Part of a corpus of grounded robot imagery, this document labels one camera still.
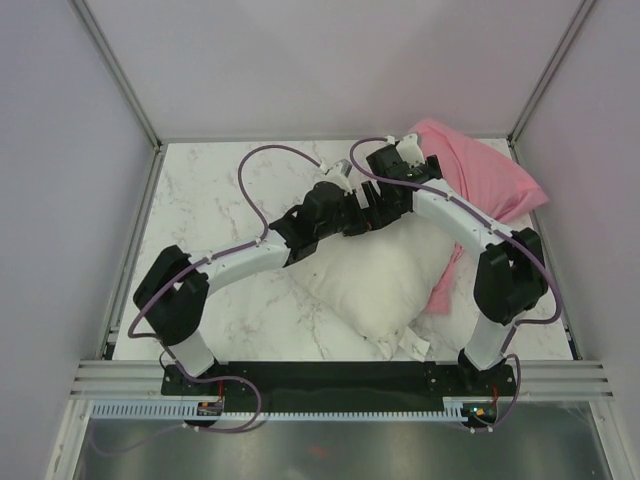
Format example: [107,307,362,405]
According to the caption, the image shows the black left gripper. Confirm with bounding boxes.
[316,183,400,241]

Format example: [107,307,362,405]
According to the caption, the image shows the white pillow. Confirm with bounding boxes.
[288,214,456,361]

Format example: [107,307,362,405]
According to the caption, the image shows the pink satin pillowcase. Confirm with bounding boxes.
[407,118,549,315]

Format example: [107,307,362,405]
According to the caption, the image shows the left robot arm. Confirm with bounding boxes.
[133,182,391,394]

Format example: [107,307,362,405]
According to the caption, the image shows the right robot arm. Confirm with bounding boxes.
[353,142,550,395]

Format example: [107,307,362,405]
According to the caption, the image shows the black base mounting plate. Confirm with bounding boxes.
[161,361,516,412]

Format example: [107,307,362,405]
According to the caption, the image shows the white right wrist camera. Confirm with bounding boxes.
[385,132,425,166]

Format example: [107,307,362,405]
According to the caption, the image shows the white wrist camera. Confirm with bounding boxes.
[320,159,353,193]
[385,132,425,166]

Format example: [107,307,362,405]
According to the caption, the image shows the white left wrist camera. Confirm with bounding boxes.
[320,159,353,193]

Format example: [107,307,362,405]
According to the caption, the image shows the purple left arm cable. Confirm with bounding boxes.
[128,144,331,434]

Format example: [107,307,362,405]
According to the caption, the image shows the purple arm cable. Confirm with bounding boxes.
[128,144,331,434]
[348,135,561,436]

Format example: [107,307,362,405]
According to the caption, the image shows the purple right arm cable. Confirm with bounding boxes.
[348,135,561,436]

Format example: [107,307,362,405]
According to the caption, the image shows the right aluminium frame post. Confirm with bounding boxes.
[506,0,599,149]

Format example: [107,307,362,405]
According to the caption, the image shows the aluminium frame post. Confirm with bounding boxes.
[506,0,599,149]
[69,0,163,152]

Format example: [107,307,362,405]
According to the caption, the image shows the left aluminium frame post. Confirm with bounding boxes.
[69,0,163,152]

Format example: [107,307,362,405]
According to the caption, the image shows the aluminium front rail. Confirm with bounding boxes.
[71,360,614,401]

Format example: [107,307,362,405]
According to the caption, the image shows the white slotted cable duct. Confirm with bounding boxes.
[90,399,489,422]

